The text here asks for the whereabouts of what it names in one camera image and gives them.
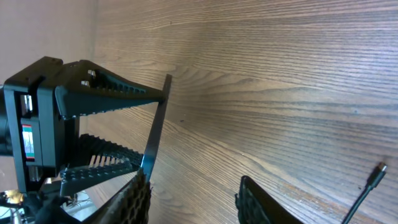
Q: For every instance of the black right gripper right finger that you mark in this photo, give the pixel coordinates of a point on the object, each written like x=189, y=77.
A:
x=256, y=206

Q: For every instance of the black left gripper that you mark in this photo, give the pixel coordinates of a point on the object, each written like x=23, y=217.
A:
x=34, y=105

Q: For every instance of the Samsung Galaxy smartphone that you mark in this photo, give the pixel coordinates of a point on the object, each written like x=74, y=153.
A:
x=152, y=147

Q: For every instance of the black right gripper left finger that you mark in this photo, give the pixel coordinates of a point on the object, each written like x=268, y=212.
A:
x=130, y=205

